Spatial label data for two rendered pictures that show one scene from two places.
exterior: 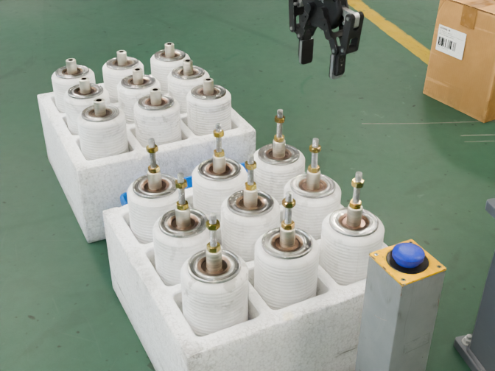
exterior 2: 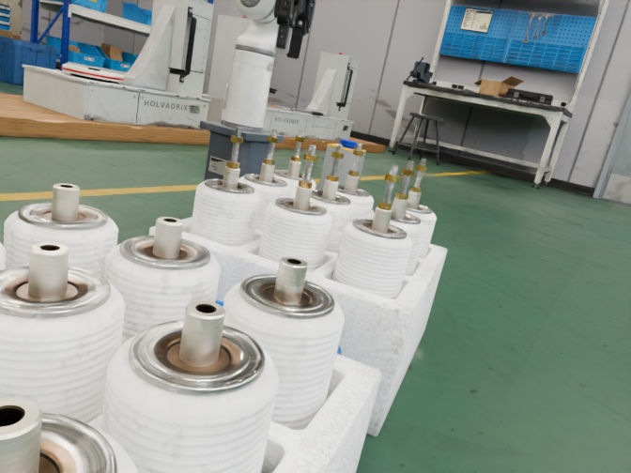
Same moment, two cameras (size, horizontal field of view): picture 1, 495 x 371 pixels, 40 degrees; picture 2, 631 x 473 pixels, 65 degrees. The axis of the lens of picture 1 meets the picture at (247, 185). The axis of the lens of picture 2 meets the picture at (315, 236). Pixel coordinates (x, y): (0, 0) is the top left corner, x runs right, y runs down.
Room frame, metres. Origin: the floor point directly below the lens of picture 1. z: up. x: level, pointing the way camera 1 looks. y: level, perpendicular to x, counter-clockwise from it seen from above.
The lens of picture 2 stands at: (1.47, 0.56, 0.40)
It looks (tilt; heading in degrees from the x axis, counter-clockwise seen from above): 15 degrees down; 225
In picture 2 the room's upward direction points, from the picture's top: 12 degrees clockwise
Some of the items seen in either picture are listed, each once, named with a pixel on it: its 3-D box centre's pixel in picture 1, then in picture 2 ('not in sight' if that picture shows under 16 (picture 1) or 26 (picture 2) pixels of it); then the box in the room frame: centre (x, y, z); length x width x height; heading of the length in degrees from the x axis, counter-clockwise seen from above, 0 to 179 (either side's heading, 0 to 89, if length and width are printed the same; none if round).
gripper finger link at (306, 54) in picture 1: (306, 51); (283, 39); (0.98, -0.09, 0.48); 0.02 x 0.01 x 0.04; 126
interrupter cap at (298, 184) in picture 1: (312, 185); (265, 180); (0.95, -0.11, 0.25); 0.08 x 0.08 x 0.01
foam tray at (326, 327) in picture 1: (250, 280); (309, 287); (0.90, 0.00, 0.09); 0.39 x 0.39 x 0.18; 27
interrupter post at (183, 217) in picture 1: (183, 216); (399, 208); (0.84, 0.10, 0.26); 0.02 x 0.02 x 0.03
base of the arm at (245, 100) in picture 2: not in sight; (249, 91); (0.79, -0.44, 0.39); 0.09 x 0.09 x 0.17; 15
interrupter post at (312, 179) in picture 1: (313, 179); (267, 173); (0.95, -0.11, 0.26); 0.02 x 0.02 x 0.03
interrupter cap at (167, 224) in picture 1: (183, 223); (396, 216); (0.84, 0.10, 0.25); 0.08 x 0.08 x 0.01
